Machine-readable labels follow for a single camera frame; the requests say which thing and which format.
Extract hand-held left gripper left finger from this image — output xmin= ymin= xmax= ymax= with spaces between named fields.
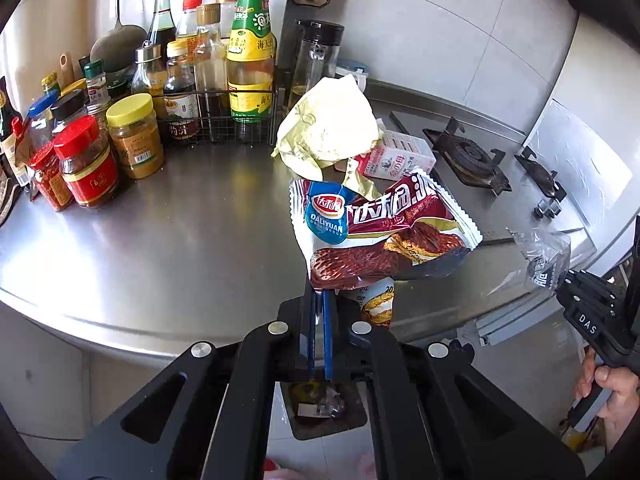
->
xmin=57 ymin=280 xmax=322 ymax=480

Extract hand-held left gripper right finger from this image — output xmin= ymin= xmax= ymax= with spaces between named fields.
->
xmin=324 ymin=290 xmax=586 ymax=480

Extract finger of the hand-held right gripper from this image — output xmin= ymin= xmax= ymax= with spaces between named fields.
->
xmin=556 ymin=280 xmax=621 ymax=321
xmin=565 ymin=270 xmax=626 ymax=301

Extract clear plastic wrapper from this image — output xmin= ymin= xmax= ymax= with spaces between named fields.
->
xmin=507 ymin=225 xmax=572 ymax=293

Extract orange white pie wrapper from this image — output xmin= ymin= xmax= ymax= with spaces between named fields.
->
xmin=356 ymin=279 xmax=397 ymax=330

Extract dark grey trash bin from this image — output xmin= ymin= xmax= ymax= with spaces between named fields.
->
xmin=275 ymin=380 xmax=370 ymax=442

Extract maroon chocolate pie bag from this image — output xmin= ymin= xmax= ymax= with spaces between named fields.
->
xmin=290 ymin=172 xmax=482 ymax=295

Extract pink white milk carton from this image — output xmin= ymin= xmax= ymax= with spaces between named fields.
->
xmin=354 ymin=130 xmax=437 ymax=182

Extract person's right hand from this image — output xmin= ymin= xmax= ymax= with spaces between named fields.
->
xmin=574 ymin=349 xmax=640 ymax=441

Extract small black burner grate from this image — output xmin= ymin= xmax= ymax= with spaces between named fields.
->
xmin=514 ymin=146 xmax=568 ymax=203

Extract foil splash guard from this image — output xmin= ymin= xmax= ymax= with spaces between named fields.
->
xmin=527 ymin=99 xmax=633 ymax=233

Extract stainless steel gas cooktop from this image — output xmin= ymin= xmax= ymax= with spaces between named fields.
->
xmin=390 ymin=110 xmax=586 ymax=247

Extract large black burner grate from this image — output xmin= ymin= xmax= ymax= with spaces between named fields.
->
xmin=424 ymin=117 xmax=513 ymax=195

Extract yellow lid spice jar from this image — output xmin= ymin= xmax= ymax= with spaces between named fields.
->
xmin=106 ymin=93 xmax=165 ymax=180

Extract glass oil dispenser black lid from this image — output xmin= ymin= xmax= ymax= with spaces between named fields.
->
xmin=287 ymin=20 xmax=346 ymax=111

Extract small dark bottle yellow cap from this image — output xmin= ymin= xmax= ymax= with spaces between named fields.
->
xmin=165 ymin=40 xmax=199 ymax=137

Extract green label bottle yellow cap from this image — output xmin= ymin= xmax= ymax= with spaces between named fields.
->
xmin=226 ymin=0 xmax=277 ymax=125

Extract large red lid sauce jar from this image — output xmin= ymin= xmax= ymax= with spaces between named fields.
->
xmin=53 ymin=116 xmax=120 ymax=208

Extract clear bottle tan cap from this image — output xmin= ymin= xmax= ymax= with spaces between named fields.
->
xmin=194 ymin=4 xmax=229 ymax=128

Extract small red chili jar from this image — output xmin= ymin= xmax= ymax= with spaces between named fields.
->
xmin=27 ymin=142 xmax=73 ymax=212

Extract glass cruet metal cap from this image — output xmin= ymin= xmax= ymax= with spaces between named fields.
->
xmin=131 ymin=42 xmax=168 ymax=111

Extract woven trivet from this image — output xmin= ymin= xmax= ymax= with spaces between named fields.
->
xmin=0 ymin=180 xmax=22 ymax=226

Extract green cap spice shaker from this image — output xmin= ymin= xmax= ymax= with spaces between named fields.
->
xmin=82 ymin=59 xmax=112 ymax=111

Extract black lid jar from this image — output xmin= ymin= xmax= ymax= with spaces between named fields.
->
xmin=50 ymin=89 xmax=101 ymax=136

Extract clear bottle red cap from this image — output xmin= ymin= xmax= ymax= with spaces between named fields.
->
xmin=175 ymin=0 xmax=203 ymax=53

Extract blue lid plastic jar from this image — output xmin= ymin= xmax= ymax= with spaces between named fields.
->
xmin=25 ymin=92 xmax=58 ymax=151

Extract large dark ladle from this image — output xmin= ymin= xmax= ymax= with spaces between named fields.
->
xmin=90 ymin=0 xmax=148 ymax=73

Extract red sauce pouch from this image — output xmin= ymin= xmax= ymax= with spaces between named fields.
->
xmin=11 ymin=117 xmax=30 ymax=166

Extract tall dark soy sauce bottle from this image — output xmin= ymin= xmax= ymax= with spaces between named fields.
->
xmin=147 ymin=0 xmax=177 ymax=61

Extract dark bottle with beige label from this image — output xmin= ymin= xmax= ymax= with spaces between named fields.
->
xmin=0 ymin=76 xmax=31 ymax=186

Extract large beige cutting board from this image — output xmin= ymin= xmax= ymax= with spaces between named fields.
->
xmin=2 ymin=0 xmax=151 ymax=92

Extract black wire basket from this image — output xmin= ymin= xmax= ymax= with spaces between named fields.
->
xmin=150 ymin=67 xmax=278 ymax=145

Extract wooden utensil handle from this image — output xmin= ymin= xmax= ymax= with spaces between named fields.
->
xmin=59 ymin=51 xmax=76 ymax=88

